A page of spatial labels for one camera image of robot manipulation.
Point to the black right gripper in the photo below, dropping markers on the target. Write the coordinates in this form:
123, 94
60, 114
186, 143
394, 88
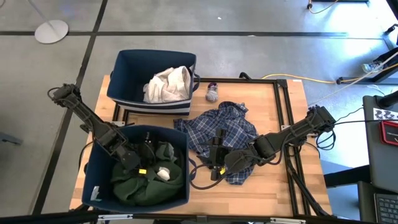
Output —
217, 154

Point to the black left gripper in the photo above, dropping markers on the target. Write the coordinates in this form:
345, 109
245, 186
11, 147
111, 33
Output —
146, 149

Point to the dark blue plaid shirt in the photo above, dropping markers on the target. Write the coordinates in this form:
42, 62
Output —
230, 124

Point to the green sweater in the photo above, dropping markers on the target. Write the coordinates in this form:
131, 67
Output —
146, 189

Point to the grey sock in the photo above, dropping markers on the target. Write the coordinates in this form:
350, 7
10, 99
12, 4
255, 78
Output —
212, 93

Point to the white cloth garment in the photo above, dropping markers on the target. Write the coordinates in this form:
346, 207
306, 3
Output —
169, 85

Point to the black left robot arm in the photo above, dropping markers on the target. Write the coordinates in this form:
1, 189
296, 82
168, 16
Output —
90, 119

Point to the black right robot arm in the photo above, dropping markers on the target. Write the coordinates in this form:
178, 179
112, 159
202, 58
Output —
280, 137

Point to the yellow right gripper label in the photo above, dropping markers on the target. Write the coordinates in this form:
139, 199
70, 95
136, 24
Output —
222, 170

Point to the yellow gripper label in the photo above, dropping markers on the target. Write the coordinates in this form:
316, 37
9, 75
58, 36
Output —
142, 171
222, 170

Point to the yellow left gripper label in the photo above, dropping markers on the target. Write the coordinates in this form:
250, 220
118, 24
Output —
142, 171

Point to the small white cloth piece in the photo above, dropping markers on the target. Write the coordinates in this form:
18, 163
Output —
163, 173

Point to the navy white striped fabric bin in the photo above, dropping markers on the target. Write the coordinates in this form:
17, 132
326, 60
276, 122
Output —
96, 174
130, 74

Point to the white bin tag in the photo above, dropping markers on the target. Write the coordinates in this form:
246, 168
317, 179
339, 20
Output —
94, 193

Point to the black rig crossbar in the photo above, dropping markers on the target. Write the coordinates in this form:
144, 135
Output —
46, 217

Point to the round grey floor stand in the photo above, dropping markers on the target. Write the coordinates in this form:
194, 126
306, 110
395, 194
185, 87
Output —
51, 31

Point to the grey side desk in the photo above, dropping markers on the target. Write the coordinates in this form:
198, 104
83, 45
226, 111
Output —
376, 161

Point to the black desk leg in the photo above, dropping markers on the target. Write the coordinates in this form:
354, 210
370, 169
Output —
367, 79

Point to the black white marker tag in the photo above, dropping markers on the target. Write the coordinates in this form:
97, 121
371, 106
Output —
385, 114

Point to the red black device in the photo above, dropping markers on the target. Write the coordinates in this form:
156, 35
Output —
389, 133

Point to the person's shoe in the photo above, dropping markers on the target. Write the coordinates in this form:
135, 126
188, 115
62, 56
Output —
371, 67

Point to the black keyboard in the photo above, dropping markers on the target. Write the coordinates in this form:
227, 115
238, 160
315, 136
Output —
387, 208

